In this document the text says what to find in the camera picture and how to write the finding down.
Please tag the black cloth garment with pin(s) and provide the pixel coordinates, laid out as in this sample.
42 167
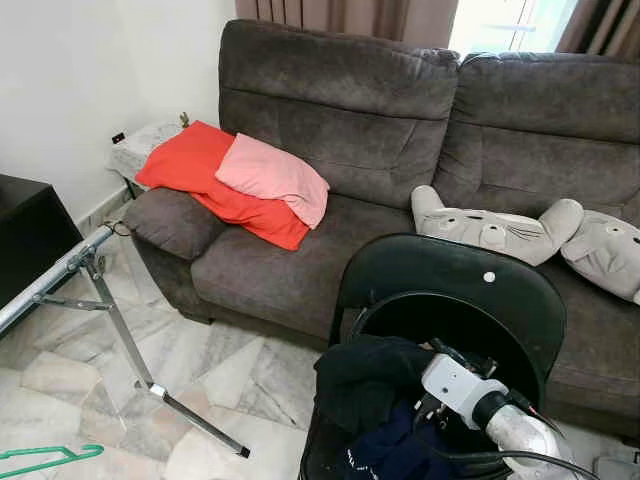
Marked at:
365 380

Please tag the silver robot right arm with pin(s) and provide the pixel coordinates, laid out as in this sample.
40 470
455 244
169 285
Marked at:
530 440

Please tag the green plastic hanger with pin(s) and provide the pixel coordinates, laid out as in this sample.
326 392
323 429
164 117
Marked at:
40 458

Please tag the black laundry basket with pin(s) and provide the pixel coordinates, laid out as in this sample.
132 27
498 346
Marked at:
450 275

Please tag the navy blue garment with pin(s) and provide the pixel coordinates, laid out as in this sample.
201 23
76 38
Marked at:
395 455

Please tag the grey totoro plush cushion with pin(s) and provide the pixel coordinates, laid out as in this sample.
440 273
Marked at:
605 255
490 232

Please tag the grey brown fabric sofa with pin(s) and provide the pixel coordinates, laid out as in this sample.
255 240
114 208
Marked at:
350 130

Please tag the pink pillow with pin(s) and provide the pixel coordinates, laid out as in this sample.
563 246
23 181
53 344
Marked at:
270 180

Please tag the red pillow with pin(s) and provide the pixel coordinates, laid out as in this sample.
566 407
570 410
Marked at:
190 165

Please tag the bright window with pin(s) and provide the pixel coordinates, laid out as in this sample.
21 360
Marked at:
510 22

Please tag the brown curtain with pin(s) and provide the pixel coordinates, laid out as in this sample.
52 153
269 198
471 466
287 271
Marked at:
350 18
605 25

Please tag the side table with lace cloth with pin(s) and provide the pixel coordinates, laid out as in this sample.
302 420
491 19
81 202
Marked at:
140 148

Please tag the silver metal drying rack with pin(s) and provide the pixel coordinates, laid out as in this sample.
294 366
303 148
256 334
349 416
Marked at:
50 278

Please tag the black television console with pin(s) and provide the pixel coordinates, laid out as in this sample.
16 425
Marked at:
35 235

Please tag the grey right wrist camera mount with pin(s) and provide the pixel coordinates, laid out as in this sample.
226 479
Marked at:
460 385

